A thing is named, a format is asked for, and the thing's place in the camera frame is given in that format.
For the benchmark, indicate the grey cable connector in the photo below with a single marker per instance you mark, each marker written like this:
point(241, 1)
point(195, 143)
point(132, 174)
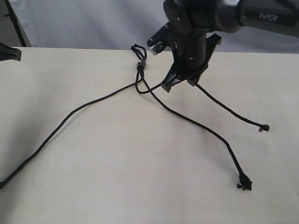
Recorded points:
point(141, 65)

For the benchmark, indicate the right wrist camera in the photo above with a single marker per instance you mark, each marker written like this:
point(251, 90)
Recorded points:
point(162, 39)

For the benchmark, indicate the black stand pole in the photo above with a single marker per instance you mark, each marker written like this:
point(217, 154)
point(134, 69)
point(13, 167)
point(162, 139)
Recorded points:
point(13, 18)

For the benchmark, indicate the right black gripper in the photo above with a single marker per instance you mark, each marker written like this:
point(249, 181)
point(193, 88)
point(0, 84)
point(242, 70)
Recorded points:
point(193, 53)

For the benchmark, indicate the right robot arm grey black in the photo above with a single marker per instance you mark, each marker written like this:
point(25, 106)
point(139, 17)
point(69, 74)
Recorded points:
point(195, 23)

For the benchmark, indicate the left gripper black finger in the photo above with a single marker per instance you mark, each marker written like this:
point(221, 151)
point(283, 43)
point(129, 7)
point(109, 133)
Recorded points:
point(9, 53)

